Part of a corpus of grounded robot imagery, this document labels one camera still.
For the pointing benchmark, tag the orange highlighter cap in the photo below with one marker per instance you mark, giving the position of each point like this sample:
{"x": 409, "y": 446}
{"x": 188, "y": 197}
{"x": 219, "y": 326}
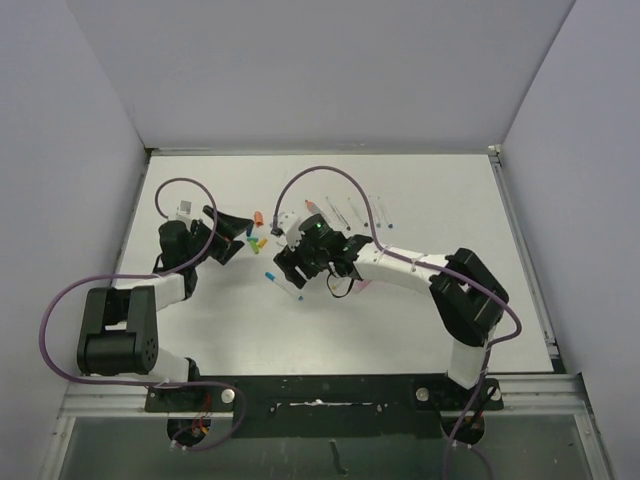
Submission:
{"x": 258, "y": 219}

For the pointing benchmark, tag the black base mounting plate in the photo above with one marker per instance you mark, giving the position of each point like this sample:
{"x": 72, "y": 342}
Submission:
{"x": 326, "y": 406}

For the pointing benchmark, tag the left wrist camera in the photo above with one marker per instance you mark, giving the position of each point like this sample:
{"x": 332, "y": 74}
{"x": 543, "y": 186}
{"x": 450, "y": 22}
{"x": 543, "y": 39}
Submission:
{"x": 182, "y": 213}

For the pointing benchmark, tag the dark blue pen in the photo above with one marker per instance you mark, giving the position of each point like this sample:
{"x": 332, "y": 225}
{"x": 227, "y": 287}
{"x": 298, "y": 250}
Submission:
{"x": 337, "y": 214}

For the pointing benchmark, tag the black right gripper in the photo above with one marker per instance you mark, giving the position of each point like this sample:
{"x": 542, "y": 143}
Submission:
{"x": 291, "y": 259}

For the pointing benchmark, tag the orange highlighter body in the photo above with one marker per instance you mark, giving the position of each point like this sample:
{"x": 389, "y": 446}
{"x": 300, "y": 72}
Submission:
{"x": 312, "y": 207}

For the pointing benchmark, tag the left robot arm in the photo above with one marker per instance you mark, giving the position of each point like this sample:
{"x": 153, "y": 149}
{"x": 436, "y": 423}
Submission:
{"x": 119, "y": 332}

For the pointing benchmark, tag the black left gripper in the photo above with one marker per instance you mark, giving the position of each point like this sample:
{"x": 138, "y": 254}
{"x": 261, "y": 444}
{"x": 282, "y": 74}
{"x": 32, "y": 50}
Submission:
{"x": 229, "y": 228}

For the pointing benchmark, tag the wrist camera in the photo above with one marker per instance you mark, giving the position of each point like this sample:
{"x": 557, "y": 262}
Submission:
{"x": 182, "y": 213}
{"x": 287, "y": 228}

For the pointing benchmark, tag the dark green pen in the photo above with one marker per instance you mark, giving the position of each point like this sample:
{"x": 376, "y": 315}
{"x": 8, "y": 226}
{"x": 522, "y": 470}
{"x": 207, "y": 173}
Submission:
{"x": 356, "y": 211}

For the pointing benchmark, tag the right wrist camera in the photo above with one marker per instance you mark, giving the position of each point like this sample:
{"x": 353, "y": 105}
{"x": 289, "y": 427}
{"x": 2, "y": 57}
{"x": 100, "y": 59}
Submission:
{"x": 287, "y": 228}

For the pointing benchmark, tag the right side aluminium rail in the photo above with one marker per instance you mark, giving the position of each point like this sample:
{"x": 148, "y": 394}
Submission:
{"x": 495, "y": 159}

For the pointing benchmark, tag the aluminium frame rail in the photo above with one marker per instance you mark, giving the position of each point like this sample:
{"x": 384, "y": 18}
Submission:
{"x": 546, "y": 430}

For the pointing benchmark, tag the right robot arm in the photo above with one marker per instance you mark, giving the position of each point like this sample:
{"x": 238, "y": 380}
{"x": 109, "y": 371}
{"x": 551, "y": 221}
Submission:
{"x": 463, "y": 290}

